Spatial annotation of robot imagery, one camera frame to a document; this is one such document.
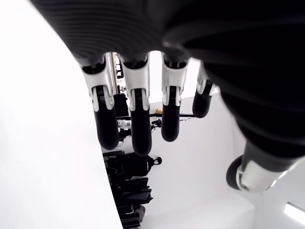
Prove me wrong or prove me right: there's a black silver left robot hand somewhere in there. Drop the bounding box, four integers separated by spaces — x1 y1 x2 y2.
28 0 305 191

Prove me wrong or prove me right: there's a silver metal pole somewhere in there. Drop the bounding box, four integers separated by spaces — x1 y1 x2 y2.
109 52 119 96

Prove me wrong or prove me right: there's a black equipment case stack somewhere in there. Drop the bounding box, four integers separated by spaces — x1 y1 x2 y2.
102 150 153 229

